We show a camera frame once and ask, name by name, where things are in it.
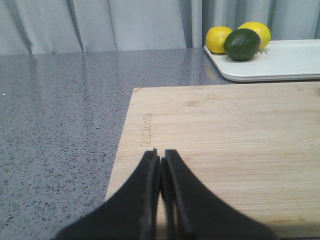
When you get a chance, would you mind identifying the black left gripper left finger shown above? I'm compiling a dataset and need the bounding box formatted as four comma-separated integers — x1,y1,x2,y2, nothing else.
55,149,160,240

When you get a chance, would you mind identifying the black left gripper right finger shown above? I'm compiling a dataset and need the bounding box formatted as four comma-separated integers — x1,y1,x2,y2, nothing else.
160,149,277,240

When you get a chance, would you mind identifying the white rectangular tray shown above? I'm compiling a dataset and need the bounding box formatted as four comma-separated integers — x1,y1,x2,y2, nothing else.
204,39,320,83

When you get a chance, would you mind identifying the wooden cutting board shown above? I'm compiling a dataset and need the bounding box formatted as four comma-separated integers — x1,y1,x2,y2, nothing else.
106,81,320,239

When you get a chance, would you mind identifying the dark green lime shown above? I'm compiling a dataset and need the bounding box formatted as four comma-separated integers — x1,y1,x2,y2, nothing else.
223,28,261,61

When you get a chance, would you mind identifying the left yellow lemon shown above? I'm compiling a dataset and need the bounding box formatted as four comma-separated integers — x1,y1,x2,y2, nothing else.
205,26,233,54

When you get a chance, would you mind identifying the yellow lemon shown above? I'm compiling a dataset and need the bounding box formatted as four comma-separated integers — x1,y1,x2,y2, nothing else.
205,26,233,54
238,21,272,50

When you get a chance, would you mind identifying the right yellow lemon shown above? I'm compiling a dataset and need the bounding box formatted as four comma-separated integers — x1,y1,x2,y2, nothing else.
238,21,272,50

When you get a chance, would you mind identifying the grey curtain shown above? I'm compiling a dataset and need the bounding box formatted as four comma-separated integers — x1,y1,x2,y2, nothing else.
0,0,320,56

